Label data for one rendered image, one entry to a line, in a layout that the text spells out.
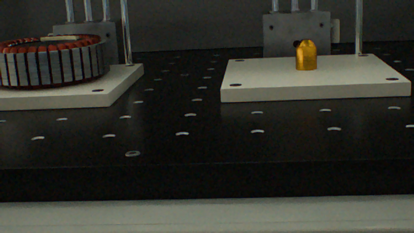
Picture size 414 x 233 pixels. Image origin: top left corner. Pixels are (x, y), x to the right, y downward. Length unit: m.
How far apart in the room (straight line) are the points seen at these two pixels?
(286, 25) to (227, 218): 0.37
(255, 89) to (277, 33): 0.20
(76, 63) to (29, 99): 0.05
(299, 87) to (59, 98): 0.20
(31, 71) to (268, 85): 0.20
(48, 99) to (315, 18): 0.31
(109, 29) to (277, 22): 0.19
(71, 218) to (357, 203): 0.16
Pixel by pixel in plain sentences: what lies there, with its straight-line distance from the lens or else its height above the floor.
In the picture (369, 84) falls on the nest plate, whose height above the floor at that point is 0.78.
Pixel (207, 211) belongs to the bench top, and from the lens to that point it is 0.31.
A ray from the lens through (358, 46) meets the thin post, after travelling 0.60.
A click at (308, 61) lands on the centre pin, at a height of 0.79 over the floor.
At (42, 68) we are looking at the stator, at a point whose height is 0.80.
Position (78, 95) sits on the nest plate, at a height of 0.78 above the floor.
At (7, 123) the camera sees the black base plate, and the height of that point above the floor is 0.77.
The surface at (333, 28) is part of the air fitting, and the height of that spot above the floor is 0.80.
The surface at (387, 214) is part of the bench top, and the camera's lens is 0.31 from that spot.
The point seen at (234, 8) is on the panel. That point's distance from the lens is 0.77.
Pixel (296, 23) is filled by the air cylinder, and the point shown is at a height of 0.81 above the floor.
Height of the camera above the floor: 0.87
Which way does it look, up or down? 15 degrees down
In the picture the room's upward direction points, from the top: 3 degrees counter-clockwise
